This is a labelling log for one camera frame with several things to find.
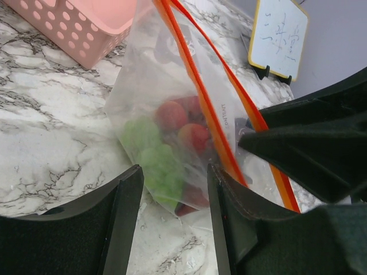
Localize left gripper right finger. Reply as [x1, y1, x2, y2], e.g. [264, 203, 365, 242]
[208, 164, 366, 274]

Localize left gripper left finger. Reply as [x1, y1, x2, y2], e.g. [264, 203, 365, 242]
[1, 165, 144, 274]

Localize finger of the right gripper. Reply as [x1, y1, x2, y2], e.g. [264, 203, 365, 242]
[239, 113, 366, 203]
[260, 68, 366, 128]

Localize clear zip top bag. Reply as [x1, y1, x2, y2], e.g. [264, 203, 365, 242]
[106, 1, 299, 212]

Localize green fake grapes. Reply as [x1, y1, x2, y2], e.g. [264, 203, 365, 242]
[120, 116, 185, 213]

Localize red fake fruit bunch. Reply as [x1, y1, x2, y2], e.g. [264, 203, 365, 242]
[154, 96, 216, 217]

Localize pink plastic basket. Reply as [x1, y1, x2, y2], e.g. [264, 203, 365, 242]
[5, 0, 136, 69]

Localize small whiteboard yellow frame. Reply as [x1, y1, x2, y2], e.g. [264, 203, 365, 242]
[248, 0, 309, 85]

